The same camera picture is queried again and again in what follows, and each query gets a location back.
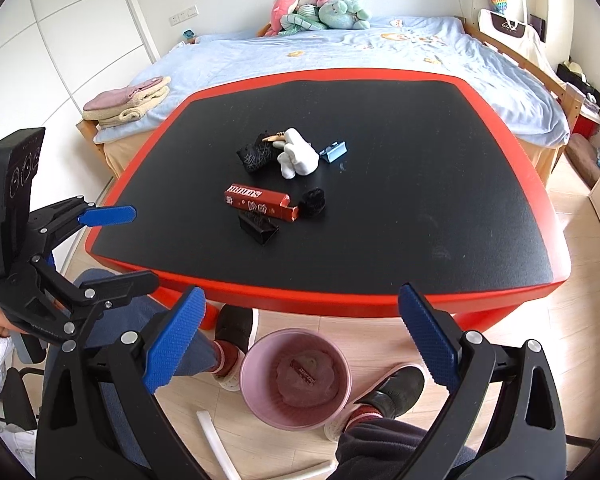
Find long red carton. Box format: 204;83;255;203
289;359;315;386

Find blue binder clip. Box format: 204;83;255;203
318;141;348;164

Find black binder clip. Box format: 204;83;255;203
238;210;279;246

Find wooden clothespin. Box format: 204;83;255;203
262;131;286;142

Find right black shoe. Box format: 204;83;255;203
324;364;426;442

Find bed with blue sheet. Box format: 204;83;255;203
76;16;583;181

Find small black cloth ball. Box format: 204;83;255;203
298;188;326;220

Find pink trash bin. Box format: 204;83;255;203
239;328;352;431

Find teal plush toy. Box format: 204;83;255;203
318;0;370;29

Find white sock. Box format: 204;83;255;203
273;128;320;180

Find striped green plush toy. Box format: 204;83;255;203
278;3;327;36

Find white tote bag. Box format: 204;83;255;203
477;0;545;58

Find black red-edged table mat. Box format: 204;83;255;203
86;68;571;318

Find pink plush toy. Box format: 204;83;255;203
263;0;300;36

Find black patterned sock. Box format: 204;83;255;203
236;132;278;177

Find folded pink beige blankets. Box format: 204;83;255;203
82;76;171;128

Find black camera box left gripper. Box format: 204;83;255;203
0;127;45;278

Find red box with white letters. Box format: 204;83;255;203
224;183;299;222

